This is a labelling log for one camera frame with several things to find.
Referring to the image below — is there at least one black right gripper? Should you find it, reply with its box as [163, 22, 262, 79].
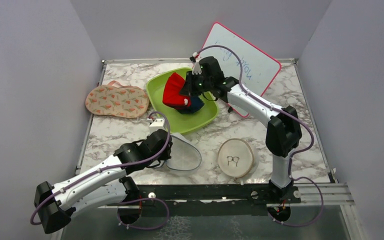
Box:
[178, 72, 212, 98]

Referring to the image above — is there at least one dark blue lace bra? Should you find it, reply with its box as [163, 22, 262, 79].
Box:
[176, 96, 205, 114]

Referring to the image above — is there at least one red bra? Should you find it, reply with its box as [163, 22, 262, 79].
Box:
[162, 72, 191, 110]

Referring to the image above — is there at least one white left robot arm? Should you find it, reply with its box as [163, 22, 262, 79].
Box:
[29, 129, 173, 234]

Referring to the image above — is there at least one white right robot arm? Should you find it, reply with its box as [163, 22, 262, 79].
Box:
[180, 56, 302, 204]

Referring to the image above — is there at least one green plastic tray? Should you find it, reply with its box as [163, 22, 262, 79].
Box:
[145, 67, 219, 134]

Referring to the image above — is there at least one floral peach fabric pouch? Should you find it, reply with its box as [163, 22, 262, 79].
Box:
[85, 80, 150, 119]

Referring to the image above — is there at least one pink framed whiteboard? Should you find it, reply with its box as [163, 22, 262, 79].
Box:
[198, 22, 282, 124]

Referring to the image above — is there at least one round beige glasses pouch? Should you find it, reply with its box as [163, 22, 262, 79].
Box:
[217, 138, 259, 179]

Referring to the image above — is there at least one black front mounting rail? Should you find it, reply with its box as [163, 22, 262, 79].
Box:
[112, 183, 301, 217]

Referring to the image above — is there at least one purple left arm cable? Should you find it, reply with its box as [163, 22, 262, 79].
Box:
[29, 111, 172, 231]

